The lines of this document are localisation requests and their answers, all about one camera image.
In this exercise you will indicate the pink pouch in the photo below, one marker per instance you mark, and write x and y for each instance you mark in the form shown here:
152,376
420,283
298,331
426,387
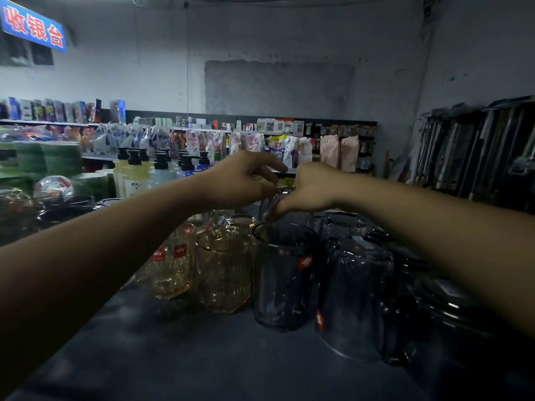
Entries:
349,153
330,151

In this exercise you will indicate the person's left forearm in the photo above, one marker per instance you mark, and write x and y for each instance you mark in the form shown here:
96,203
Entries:
96,254

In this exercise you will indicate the person's right hand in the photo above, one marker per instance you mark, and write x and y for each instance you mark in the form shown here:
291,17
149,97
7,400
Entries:
317,185

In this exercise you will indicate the dark pot with lid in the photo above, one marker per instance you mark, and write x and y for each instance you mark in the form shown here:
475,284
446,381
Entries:
67,210

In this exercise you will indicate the ribbed amber glass jar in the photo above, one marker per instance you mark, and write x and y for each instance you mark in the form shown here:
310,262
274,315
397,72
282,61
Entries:
224,271

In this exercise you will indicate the person's right thumb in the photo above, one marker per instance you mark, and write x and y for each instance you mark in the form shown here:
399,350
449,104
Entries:
280,212

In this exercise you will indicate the large dark glass cup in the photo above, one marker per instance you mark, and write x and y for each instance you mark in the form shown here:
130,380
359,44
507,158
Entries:
355,300

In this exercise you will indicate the dark glass cup red label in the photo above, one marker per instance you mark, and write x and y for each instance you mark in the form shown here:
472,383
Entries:
284,283

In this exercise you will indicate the row of small white boxes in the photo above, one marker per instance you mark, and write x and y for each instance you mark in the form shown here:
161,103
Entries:
271,125

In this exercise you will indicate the person's left hand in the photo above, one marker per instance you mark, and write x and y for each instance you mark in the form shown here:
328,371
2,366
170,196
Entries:
234,179

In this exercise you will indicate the black shelf unit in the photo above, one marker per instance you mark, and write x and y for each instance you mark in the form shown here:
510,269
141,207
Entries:
334,123

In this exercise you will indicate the round wrapped item red label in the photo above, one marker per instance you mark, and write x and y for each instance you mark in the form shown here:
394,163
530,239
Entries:
53,187

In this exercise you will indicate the green and white rolls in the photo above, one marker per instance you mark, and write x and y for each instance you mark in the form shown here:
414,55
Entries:
94,185

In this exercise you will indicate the blue sign with red characters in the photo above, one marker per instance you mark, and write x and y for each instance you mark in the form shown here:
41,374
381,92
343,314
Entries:
31,27

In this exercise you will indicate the stack of green packs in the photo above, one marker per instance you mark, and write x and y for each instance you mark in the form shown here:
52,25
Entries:
41,158

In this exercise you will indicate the person's right forearm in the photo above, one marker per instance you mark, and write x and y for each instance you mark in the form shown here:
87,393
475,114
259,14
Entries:
439,229

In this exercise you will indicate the row of boxed goods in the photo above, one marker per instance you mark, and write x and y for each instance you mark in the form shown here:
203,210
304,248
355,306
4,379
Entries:
54,110

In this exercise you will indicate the row of colourful packets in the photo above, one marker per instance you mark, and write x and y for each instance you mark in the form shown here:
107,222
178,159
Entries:
37,133

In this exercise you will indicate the group of pump bottles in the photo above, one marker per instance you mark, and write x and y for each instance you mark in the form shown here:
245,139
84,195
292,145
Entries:
136,177

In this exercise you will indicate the large black pot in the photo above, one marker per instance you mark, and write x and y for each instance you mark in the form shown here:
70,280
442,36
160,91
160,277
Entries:
459,338

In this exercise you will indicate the row of refill pouches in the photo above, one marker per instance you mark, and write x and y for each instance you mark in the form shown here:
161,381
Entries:
159,139

